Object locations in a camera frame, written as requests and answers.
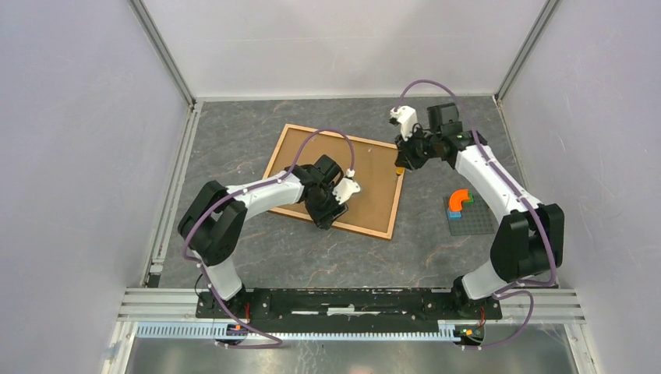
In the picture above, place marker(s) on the grey studded baseplate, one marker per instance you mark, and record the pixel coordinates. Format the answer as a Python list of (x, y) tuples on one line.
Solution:
[(477, 219)]

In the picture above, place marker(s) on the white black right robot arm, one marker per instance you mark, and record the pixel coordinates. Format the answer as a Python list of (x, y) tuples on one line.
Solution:
[(528, 247)]

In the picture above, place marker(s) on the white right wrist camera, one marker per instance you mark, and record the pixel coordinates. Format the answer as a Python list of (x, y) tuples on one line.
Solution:
[(405, 118)]

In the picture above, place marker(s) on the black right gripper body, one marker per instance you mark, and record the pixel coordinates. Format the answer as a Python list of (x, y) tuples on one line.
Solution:
[(418, 148)]

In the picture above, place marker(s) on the aluminium rail frame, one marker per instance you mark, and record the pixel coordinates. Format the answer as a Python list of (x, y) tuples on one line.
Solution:
[(199, 313)]

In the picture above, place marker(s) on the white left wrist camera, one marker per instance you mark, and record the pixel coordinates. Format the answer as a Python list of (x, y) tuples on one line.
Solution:
[(346, 187)]

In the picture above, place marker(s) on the green toy brick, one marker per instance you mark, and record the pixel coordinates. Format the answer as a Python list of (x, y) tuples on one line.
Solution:
[(468, 200)]

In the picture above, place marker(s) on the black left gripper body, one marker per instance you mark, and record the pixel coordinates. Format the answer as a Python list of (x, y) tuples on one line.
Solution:
[(321, 208)]

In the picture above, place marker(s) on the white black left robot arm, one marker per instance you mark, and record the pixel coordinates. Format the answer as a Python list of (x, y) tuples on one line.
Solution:
[(212, 225)]

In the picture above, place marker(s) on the blue toy brick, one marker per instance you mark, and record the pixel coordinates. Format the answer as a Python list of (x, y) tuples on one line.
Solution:
[(454, 215)]

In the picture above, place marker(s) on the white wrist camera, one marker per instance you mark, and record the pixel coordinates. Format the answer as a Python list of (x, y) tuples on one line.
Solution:
[(346, 187), (405, 118)]

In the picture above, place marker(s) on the orange curved brick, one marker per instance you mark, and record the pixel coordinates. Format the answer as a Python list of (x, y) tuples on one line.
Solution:
[(454, 202)]

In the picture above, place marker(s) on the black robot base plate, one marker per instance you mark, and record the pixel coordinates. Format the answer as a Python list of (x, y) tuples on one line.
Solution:
[(357, 310)]

